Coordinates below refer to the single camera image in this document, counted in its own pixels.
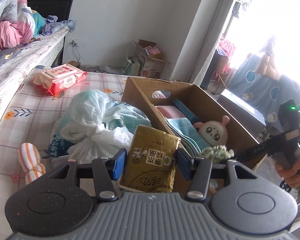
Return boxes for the green white scrunchie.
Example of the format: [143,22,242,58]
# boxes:
[201,145,234,164]

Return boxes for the pink plush doll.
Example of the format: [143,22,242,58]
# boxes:
[193,115,230,147]

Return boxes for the gold tissue pack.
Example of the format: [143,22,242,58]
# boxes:
[119,125,180,193]

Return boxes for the blue towels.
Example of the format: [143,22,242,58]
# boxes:
[165,118,211,157]

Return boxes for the blue white wipes pack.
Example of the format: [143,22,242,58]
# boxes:
[172,98,201,124]

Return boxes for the pink cloth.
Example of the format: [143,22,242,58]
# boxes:
[156,106,186,119]

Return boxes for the large cardboard box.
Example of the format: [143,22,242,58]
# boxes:
[121,76,268,196]

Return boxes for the person right hand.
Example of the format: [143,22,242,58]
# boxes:
[275,155,300,188]

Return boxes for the white tied plastic bag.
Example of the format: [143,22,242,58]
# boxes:
[50,90,151,164]

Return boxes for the teal printed bag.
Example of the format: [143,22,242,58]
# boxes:
[44,132,75,159]

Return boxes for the orange striped rolled towel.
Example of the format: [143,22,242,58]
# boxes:
[18,142,46,185]

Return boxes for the plaid cartoon mattress cover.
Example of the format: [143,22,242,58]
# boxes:
[0,66,127,239]

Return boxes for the red wet wipes pack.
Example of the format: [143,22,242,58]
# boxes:
[33,63,87,96]

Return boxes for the green paper bag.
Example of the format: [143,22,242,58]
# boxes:
[122,55,141,76]

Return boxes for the wooden stool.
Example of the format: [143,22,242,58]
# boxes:
[68,61,81,69]

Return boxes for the small open cardboard box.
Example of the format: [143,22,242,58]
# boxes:
[133,39,170,79]

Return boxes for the grey bedsheet yellow bows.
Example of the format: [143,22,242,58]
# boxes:
[0,38,41,67]

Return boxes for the blue purple clothes pile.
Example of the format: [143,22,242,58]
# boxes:
[41,15,76,36]

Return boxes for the black headboard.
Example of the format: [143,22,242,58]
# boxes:
[26,0,76,68]

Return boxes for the pink grey floral duvet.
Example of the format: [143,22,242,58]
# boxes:
[0,0,46,51]

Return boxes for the white power strip cables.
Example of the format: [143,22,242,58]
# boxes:
[71,39,126,74]

